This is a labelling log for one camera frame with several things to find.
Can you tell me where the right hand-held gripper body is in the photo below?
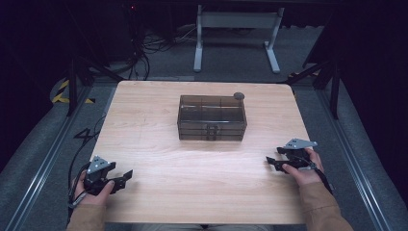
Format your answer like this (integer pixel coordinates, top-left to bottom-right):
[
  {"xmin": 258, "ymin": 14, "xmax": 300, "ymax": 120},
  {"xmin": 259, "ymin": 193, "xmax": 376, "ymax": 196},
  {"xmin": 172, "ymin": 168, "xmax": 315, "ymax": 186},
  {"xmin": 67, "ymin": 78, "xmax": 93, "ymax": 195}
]
[{"xmin": 281, "ymin": 138, "xmax": 319, "ymax": 171}]

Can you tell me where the left hand-held gripper cable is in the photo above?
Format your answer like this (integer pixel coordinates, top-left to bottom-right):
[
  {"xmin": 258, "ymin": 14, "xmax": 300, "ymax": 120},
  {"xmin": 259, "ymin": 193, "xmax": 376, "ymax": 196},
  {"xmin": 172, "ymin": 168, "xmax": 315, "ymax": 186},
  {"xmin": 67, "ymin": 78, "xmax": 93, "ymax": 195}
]
[{"xmin": 66, "ymin": 115, "xmax": 108, "ymax": 225}]

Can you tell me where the black metal stand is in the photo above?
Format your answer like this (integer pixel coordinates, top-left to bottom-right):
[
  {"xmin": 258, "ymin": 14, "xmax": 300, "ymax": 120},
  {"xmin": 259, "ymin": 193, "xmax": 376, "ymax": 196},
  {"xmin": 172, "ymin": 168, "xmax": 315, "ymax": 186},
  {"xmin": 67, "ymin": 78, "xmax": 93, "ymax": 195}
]
[
  {"xmin": 284, "ymin": 57, "xmax": 342, "ymax": 120},
  {"xmin": 64, "ymin": 53, "xmax": 125, "ymax": 117}
]

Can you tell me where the hand-held gripper cable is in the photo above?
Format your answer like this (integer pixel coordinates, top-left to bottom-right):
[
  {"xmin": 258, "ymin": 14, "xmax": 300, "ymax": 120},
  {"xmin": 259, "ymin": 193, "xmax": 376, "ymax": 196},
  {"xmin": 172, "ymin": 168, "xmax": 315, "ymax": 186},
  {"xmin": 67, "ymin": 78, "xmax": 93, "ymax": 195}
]
[
  {"xmin": 301, "ymin": 157, "xmax": 335, "ymax": 195},
  {"xmin": 66, "ymin": 115, "xmax": 108, "ymax": 225}
]

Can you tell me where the right hand-held gripper cable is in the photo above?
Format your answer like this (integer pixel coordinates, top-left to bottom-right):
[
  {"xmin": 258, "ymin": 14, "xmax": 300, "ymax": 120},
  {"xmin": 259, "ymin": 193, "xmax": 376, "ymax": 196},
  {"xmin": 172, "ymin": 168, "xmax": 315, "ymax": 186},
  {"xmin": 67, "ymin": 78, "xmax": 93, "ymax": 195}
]
[{"xmin": 301, "ymin": 157, "xmax": 335, "ymax": 195}]

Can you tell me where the metal floor rail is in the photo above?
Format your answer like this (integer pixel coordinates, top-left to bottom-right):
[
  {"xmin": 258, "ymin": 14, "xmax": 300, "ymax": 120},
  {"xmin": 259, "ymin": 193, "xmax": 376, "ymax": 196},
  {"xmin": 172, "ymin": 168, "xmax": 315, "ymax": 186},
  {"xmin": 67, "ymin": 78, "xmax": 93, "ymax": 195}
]
[
  {"xmin": 4, "ymin": 84, "xmax": 94, "ymax": 231},
  {"xmin": 315, "ymin": 86, "xmax": 393, "ymax": 231}
]

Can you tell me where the yellow black hazard tape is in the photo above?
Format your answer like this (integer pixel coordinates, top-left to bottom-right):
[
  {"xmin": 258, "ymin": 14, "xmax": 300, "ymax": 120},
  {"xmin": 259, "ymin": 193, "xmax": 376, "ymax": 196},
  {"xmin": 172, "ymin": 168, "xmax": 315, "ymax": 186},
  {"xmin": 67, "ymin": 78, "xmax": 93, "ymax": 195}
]
[{"xmin": 50, "ymin": 78, "xmax": 96, "ymax": 105}]

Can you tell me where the white metal table frame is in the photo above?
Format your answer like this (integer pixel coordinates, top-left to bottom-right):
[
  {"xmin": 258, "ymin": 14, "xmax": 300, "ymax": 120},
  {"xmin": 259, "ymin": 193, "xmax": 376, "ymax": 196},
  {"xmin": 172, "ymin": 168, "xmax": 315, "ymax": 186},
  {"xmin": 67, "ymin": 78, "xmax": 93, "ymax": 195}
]
[{"xmin": 192, "ymin": 4, "xmax": 286, "ymax": 74}]

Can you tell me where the bundle of floor cables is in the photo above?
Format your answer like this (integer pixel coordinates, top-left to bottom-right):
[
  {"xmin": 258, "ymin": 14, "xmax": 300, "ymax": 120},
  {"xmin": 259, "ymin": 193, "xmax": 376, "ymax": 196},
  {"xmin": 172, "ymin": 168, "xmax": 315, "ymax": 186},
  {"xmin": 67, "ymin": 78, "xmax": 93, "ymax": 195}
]
[{"xmin": 127, "ymin": 24, "xmax": 200, "ymax": 81}]

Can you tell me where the brown transparent drawer organizer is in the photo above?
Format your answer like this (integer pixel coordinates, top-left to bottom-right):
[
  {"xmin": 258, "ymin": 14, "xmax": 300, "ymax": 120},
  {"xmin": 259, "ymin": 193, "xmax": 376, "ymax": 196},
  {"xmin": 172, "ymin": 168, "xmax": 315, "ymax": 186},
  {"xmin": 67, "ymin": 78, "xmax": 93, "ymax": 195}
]
[{"xmin": 176, "ymin": 94, "xmax": 248, "ymax": 142}]

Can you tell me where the brown transparent drawer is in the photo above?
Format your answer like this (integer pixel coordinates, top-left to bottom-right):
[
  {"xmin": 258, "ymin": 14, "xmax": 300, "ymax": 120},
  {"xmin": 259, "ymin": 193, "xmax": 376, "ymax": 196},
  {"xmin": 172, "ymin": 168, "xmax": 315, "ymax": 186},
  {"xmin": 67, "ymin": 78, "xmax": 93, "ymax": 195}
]
[{"xmin": 177, "ymin": 121, "xmax": 247, "ymax": 132}]

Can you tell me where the person's left hand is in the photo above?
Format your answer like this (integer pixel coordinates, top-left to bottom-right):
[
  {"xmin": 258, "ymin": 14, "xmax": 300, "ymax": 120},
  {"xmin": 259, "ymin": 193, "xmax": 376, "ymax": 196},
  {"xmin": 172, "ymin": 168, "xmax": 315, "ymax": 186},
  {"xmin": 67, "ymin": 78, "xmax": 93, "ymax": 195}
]
[{"xmin": 73, "ymin": 171, "xmax": 115, "ymax": 207}]

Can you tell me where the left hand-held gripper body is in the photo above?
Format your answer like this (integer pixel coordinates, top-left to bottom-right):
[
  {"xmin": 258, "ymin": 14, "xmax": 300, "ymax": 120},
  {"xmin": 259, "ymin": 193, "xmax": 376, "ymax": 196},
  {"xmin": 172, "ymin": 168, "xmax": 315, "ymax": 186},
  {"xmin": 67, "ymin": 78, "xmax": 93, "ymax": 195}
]
[{"xmin": 83, "ymin": 155, "xmax": 119, "ymax": 196}]

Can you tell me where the person's right hand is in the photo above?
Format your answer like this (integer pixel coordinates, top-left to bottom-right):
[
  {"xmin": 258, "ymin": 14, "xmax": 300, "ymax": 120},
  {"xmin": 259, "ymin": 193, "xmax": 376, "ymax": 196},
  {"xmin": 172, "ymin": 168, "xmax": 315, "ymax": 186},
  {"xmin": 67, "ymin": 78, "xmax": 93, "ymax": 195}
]
[{"xmin": 281, "ymin": 147, "xmax": 325, "ymax": 188}]

